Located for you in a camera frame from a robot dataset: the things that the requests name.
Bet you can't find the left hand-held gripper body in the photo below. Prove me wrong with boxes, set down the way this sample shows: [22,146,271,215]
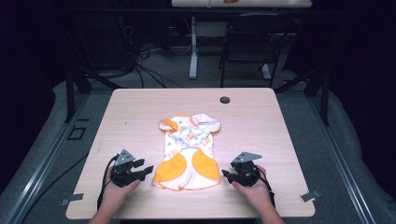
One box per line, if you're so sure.
[109,148,148,189]

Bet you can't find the person's right hand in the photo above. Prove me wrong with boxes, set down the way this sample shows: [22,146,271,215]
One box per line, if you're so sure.
[232,164,274,210]

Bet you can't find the person's left hand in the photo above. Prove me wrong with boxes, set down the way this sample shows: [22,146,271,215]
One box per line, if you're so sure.
[102,167,142,208]

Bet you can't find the black chair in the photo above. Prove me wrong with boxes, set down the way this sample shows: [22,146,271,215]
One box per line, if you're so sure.
[217,12,294,89]

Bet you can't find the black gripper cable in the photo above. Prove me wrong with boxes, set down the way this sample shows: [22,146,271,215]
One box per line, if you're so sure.
[257,167,276,209]
[96,154,119,211]

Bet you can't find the white and orange baby garment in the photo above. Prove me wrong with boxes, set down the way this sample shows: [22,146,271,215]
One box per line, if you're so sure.
[151,113,222,191]

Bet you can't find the black floor cables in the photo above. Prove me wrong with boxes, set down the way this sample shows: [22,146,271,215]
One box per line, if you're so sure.
[116,15,185,90]

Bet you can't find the white background desk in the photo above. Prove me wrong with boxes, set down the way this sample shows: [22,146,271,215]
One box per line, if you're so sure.
[170,0,313,80]

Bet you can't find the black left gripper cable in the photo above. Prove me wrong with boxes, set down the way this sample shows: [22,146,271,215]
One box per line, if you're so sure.
[96,154,119,211]

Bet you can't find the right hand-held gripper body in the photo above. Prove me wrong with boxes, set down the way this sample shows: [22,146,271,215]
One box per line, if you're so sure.
[232,151,263,188]

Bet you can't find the grey metal table clip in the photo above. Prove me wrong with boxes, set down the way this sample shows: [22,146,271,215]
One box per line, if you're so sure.
[299,189,322,203]
[60,192,85,207]

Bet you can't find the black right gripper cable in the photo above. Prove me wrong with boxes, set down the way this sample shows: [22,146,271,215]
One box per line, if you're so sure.
[257,167,276,209]

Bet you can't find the black metal stand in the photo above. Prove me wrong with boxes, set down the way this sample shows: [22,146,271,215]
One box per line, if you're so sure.
[63,60,123,124]
[273,66,332,127]

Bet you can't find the aluminium floor rail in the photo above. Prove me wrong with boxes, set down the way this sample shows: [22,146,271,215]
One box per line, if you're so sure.
[3,92,92,224]
[306,92,379,224]

